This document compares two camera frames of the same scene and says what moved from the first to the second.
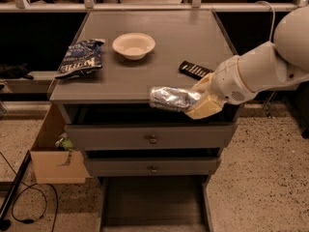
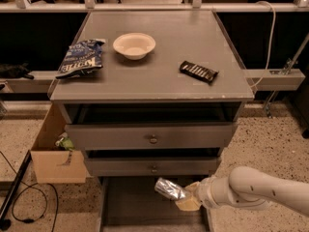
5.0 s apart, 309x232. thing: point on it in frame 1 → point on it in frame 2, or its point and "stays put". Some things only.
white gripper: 228,80 → 204,191
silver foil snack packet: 172,99 → 170,188
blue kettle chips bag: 81,57 stays put
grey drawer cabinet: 154,166 stays put
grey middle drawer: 153,165 stays put
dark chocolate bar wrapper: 194,71 stays put
